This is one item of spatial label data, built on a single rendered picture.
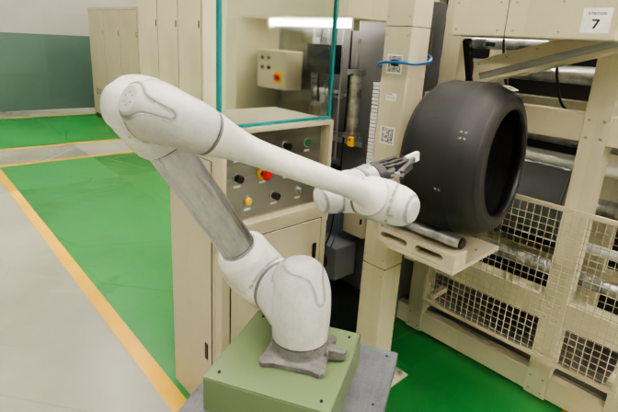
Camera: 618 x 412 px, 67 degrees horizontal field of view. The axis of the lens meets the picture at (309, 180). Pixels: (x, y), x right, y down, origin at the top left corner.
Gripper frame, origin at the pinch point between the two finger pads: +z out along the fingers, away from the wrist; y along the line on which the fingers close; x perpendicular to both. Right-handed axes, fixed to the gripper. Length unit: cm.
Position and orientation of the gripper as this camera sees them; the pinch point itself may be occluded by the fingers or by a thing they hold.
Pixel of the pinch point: (411, 158)
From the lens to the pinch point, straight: 155.0
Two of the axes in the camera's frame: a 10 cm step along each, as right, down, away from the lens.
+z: 7.3, -3.0, 6.1
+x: 0.6, 9.2, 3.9
